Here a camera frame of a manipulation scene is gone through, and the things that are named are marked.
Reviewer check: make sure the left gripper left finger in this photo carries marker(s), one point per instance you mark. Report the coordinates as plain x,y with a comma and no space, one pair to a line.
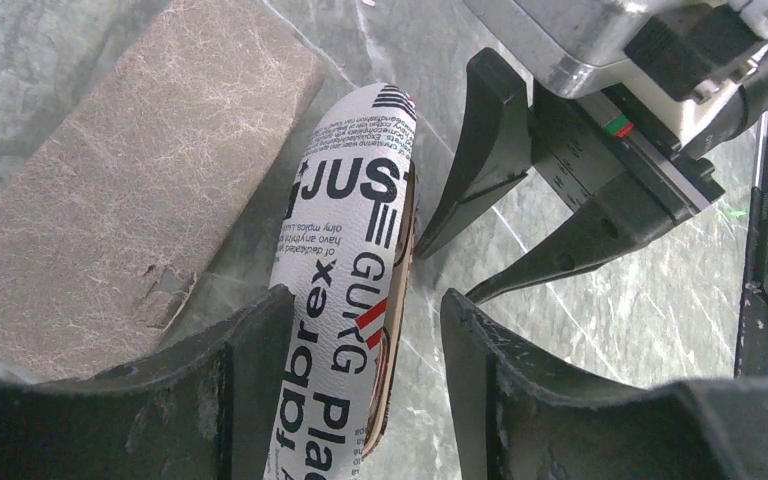
202,408

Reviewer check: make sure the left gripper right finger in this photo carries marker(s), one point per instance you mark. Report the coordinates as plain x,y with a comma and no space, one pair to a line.
520,412

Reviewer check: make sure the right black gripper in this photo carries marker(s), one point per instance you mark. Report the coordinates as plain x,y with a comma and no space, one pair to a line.
599,153

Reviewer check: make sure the brown glasses case green lining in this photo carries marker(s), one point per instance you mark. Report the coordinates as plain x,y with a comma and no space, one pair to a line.
132,136

